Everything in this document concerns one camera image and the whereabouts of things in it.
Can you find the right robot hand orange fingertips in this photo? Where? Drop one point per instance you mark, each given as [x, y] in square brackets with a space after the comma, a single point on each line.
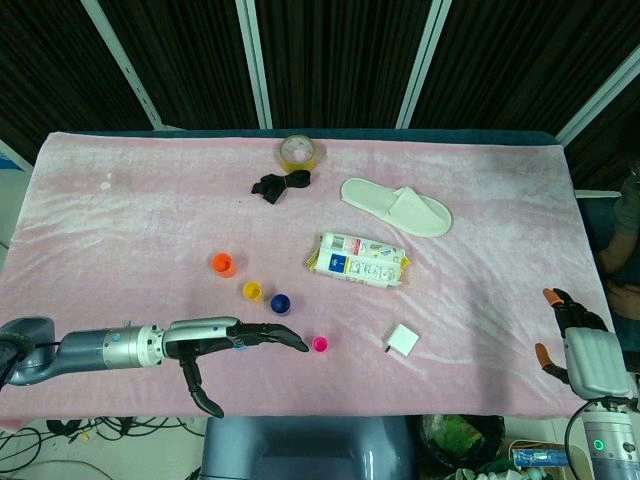
[595, 360]

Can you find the white tissue pack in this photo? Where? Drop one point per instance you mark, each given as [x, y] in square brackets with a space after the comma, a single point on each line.
[360, 260]

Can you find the yellow tape roll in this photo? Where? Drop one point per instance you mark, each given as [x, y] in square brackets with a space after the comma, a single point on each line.
[299, 166]

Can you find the orange plastic cup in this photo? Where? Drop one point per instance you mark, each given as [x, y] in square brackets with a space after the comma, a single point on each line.
[222, 263]

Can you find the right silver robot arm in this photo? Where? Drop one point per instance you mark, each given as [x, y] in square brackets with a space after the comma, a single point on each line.
[605, 440]

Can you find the dark blue plastic cup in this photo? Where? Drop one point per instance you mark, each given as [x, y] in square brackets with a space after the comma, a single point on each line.
[280, 303]

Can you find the grey blue robot torso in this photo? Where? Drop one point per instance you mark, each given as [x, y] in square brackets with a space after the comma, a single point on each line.
[300, 450]

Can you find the seated person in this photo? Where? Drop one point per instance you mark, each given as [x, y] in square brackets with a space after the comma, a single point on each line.
[625, 240]

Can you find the yellow plastic cup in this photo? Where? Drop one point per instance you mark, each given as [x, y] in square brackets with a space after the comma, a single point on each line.
[252, 291]

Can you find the blue labelled box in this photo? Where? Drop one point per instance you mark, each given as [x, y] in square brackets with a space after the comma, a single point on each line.
[535, 457]

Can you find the pink plush table cloth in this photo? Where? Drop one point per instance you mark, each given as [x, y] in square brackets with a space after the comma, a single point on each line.
[125, 225]

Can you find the pink plastic cup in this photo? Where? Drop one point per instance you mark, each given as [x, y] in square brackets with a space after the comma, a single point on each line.
[320, 344]

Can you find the white disposable slipper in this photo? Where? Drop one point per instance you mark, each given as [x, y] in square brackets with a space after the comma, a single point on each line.
[415, 210]

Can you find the black sock bundle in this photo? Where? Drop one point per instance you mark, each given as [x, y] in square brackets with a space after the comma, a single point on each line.
[272, 187]

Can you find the white partition post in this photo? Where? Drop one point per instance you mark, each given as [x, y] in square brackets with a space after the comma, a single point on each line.
[254, 60]
[600, 102]
[421, 60]
[121, 60]

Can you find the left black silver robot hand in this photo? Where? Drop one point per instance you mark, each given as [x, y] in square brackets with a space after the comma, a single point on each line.
[200, 335]

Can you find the black bagged trash bin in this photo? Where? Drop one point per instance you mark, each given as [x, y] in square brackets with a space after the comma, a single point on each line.
[492, 435]

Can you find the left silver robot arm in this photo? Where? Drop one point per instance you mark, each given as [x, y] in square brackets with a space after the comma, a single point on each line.
[85, 350]

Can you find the white frame with blue label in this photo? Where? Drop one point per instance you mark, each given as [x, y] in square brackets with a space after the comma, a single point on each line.
[10, 157]

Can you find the white charger plug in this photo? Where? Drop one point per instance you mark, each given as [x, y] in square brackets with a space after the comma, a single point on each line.
[402, 340]

